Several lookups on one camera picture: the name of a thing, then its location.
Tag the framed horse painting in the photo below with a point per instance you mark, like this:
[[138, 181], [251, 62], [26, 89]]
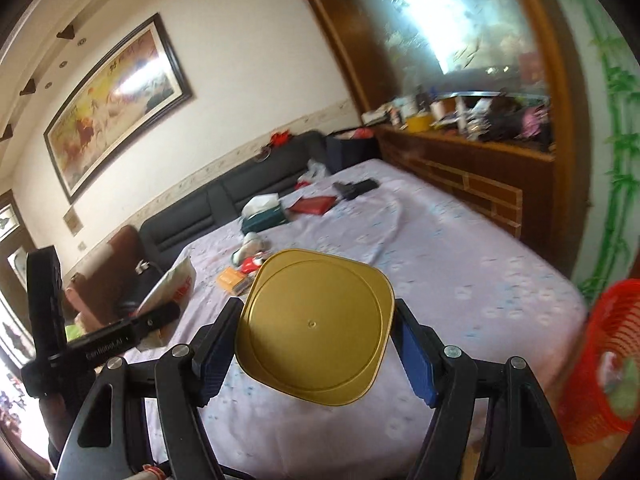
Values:
[[136, 84]]

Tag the white charger with cable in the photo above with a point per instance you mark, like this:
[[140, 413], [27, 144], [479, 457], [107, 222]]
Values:
[[147, 267]]

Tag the floral purple tablecloth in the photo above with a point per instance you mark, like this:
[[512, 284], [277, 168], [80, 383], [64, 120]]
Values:
[[476, 285]]

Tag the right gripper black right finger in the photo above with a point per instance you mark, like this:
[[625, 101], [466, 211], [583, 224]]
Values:
[[522, 439]]

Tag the red knot ornament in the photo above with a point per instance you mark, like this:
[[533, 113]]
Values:
[[280, 138]]

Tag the brown wooden chair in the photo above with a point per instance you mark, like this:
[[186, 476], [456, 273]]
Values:
[[99, 286]]

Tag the red white cigarette pack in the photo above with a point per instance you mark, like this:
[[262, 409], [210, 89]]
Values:
[[252, 264]]

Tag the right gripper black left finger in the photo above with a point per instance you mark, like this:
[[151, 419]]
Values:
[[110, 437]]

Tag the dark green tissue box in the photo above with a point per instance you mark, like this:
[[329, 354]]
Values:
[[262, 212]]

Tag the bamboo painted glass panel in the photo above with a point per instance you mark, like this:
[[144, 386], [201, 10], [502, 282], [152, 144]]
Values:
[[611, 72]]

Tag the dark shopping bag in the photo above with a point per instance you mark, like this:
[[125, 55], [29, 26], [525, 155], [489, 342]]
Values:
[[349, 147]]

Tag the white green-trimmed sock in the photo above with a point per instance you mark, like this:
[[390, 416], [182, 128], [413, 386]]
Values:
[[252, 243]]

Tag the orange medicine box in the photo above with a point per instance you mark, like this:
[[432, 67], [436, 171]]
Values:
[[233, 281]]

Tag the dark red wallet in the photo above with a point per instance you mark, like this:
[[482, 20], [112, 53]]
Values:
[[316, 205]]

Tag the white paper bag red text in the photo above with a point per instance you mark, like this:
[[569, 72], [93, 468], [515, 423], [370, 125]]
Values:
[[176, 286]]

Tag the green fuzzy sock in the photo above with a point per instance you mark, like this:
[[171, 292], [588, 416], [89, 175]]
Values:
[[623, 393]]

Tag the red plastic mesh basket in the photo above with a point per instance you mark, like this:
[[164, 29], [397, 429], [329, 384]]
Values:
[[611, 345]]

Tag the wooden glass partition cabinet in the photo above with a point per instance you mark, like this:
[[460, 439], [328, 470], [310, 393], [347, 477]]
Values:
[[503, 83]]

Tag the black leather sofa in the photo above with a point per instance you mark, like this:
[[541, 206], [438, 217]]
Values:
[[219, 201]]

